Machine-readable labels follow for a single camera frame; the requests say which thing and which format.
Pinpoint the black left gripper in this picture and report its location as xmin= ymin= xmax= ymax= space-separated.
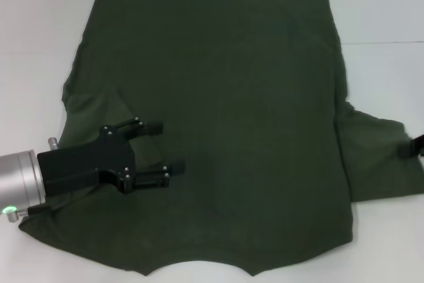
xmin=36 ymin=117 xmax=186 ymax=198

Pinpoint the dark green t-shirt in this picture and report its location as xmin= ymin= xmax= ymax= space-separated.
xmin=18 ymin=0 xmax=424 ymax=269

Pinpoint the grey left wrist cable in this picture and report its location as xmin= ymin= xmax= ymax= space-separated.
xmin=28 ymin=205 xmax=52 ymax=215

